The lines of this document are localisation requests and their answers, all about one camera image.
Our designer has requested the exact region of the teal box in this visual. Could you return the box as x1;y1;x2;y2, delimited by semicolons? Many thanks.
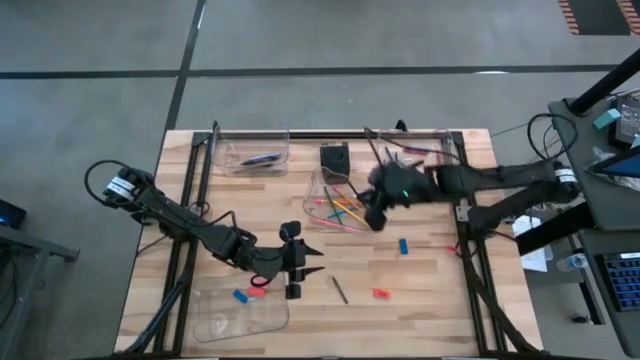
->
593;108;622;130

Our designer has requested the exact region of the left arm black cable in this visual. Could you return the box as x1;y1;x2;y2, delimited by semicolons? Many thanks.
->
83;159;151;209

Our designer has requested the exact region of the dark grey side desk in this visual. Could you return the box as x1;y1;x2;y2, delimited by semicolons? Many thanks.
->
547;97;640;359

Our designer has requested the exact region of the white paper sheet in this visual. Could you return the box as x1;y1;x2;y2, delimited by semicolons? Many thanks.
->
512;215;554;274

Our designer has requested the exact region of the yellow pencil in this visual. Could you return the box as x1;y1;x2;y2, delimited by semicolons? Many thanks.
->
333;199;369;224

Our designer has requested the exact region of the grey metal desk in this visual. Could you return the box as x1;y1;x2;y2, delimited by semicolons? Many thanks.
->
0;224;81;360

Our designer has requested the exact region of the dark pencil with red end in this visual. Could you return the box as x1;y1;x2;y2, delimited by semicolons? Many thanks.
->
323;186;344;225

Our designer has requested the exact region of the black plastic device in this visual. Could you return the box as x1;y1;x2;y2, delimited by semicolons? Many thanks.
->
319;142;351;177

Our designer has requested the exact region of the black pole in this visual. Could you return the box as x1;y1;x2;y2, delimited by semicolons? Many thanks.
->
569;47;640;116

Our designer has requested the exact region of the black labelled box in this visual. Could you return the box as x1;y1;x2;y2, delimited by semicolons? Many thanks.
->
614;94;640;146

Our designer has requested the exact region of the dark blue pen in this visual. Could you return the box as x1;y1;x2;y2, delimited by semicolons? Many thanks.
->
239;152;283;167

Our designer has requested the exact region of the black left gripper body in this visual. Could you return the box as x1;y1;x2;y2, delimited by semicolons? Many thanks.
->
272;238;309;300

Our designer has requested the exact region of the clear plastic bin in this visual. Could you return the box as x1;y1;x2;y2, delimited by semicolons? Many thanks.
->
212;130;291;177
302;166;374;235
376;129;454;170
192;272;291;345

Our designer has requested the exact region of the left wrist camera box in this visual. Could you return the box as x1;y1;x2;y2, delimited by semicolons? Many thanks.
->
278;220;303;244

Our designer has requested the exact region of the laptop with blue screen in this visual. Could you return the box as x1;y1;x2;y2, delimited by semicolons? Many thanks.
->
584;147;640;191

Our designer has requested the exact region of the clear water bottle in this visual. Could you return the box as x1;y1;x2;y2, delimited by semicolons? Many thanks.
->
556;253;589;272

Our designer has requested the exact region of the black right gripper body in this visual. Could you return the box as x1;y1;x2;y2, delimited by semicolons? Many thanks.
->
363;163;435;232

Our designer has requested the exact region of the black device with blue light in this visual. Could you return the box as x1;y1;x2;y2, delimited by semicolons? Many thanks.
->
0;198;27;230

